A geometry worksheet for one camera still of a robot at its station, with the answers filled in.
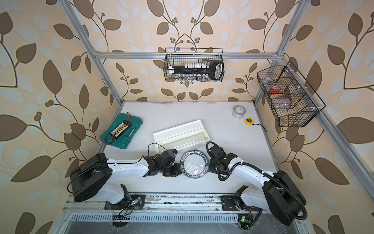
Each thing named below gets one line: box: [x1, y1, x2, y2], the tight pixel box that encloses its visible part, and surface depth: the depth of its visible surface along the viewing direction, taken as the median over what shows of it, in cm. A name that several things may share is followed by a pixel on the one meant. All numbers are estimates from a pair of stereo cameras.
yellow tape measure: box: [244, 117, 256, 126], surface depth 107 cm
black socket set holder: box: [171, 60, 225, 81], surface depth 86 cm
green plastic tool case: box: [99, 113, 144, 150], surface depth 100 cm
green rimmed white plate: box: [179, 149, 210, 179], surface depth 87 cm
